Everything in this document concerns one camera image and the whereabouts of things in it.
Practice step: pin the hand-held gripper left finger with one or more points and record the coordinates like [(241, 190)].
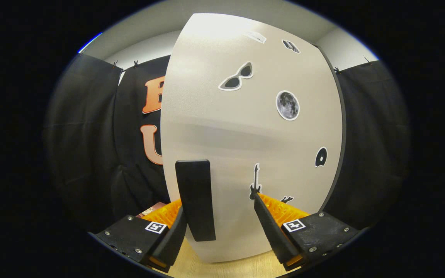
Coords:
[(174, 239)]

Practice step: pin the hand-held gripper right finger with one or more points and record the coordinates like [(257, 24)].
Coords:
[(272, 231)]

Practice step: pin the grey shoe cabinet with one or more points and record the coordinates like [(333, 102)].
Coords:
[(344, 123)]

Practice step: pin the beige shoe cabinet door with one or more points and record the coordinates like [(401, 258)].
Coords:
[(226, 135)]

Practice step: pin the black backdrop cloth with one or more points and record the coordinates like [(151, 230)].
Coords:
[(91, 146)]

